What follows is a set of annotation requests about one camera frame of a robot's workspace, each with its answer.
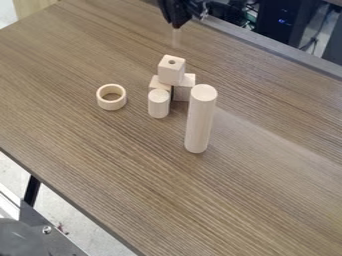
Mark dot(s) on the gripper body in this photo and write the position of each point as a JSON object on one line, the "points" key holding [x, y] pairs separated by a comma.
{"points": [[177, 12]]}

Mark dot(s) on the wooden cube with hole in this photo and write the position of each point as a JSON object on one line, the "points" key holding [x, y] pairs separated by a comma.
{"points": [[171, 70]]}

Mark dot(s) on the plain wooden cube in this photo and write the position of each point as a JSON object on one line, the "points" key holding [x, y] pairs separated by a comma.
{"points": [[184, 90], [156, 84]]}

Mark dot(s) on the short wooden cylinder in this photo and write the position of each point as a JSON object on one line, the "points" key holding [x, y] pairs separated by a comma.
{"points": [[158, 104]]}

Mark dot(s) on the black computer tower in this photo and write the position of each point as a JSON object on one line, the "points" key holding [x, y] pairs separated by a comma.
{"points": [[281, 17]]}

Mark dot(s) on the tall wooden cylinder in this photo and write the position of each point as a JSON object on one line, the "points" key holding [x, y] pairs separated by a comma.
{"points": [[199, 120]]}

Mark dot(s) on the black table leg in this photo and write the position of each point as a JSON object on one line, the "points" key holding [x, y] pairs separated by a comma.
{"points": [[31, 191]]}

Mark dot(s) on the grey metal base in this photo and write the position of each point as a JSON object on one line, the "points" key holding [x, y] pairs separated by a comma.
{"points": [[31, 236]]}

